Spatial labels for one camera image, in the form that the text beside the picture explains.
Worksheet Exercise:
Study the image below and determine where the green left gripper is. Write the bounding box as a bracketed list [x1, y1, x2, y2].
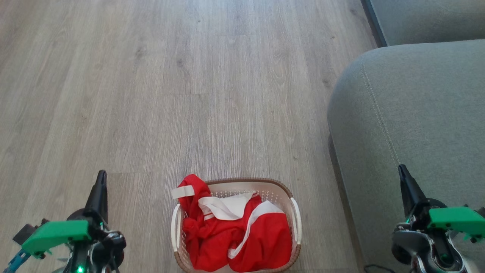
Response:
[22, 170, 127, 267]

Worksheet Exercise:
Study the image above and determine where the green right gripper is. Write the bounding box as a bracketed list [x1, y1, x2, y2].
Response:
[398, 164, 485, 242]

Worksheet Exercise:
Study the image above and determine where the red garment with striped cuff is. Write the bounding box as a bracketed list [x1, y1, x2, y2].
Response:
[171, 174, 262, 271]

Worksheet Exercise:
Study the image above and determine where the red garment with white band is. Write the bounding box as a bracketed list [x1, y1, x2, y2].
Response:
[227, 195, 293, 273]

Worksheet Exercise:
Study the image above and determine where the grey fabric sofa seat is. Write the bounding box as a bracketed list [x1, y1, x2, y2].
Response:
[362, 0, 485, 47]

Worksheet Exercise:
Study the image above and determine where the white laundry basket brown rim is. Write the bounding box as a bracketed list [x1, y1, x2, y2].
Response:
[171, 177, 302, 273]

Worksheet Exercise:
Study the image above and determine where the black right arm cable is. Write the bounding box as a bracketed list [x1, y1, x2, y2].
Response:
[364, 264, 395, 273]

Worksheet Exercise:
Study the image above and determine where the teal left cable connector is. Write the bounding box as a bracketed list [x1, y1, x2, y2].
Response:
[3, 248, 31, 273]

